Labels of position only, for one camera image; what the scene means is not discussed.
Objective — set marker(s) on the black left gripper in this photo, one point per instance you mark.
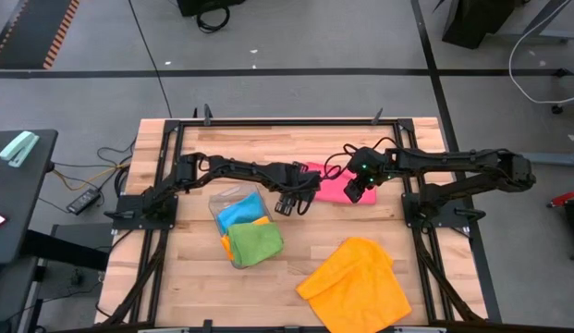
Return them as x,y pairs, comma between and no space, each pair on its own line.
302,180

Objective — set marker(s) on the black furniture base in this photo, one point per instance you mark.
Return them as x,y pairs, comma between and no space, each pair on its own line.
476,23

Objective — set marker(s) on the pink microfiber towel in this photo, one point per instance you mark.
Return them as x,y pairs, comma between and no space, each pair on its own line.
328,189

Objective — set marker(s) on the green microfiber towel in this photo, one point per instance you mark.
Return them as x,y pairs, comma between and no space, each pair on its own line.
256,242

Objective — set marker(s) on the red and black chair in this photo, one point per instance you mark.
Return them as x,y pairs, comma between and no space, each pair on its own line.
568,199

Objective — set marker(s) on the orange microfiber towel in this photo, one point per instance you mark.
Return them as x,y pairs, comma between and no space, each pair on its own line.
226,247
356,287

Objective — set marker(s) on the black mat with striped edge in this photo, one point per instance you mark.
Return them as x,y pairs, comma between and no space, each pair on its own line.
32,32

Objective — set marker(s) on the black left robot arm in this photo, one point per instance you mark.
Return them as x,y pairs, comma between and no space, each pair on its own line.
222,168

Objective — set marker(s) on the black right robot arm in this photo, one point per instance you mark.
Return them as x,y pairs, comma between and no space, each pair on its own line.
453,159

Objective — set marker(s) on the grey table foot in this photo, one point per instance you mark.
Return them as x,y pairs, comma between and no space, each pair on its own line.
559,159

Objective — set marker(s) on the black power adapter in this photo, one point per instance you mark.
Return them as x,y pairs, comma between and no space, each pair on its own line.
83,202

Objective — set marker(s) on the clear plastic bin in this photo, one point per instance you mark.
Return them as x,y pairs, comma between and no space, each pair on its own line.
212,203

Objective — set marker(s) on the blue microfiber towel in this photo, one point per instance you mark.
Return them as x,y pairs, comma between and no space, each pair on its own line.
240,210

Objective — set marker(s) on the black box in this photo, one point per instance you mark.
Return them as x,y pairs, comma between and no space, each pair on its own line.
208,5

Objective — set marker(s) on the black caster wheel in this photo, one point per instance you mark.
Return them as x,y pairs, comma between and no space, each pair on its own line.
558,109

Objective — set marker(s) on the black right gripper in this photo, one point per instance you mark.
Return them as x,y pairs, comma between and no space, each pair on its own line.
370,166

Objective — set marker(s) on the mint green stapler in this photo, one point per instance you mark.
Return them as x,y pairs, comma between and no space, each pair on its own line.
18,148

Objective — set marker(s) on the black desk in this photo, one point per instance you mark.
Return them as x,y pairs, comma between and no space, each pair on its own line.
18,194

